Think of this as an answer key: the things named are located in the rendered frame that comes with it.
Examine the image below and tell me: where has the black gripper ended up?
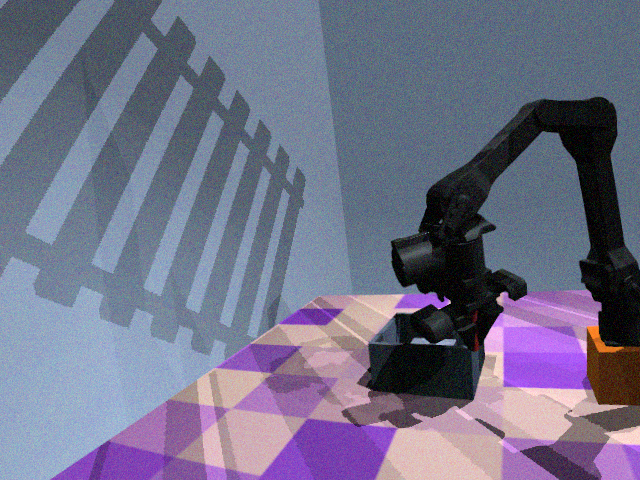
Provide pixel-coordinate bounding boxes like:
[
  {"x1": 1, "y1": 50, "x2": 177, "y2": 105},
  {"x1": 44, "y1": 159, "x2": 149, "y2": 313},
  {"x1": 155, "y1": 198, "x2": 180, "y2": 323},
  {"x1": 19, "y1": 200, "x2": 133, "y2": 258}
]
[{"x1": 410, "y1": 264, "x2": 527, "y2": 351}]

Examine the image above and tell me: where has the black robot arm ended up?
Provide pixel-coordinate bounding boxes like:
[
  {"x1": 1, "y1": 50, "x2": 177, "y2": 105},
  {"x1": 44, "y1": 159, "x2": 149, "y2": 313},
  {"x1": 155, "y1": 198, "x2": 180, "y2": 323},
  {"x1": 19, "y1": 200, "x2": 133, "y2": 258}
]
[{"x1": 391, "y1": 97, "x2": 640, "y2": 347}]

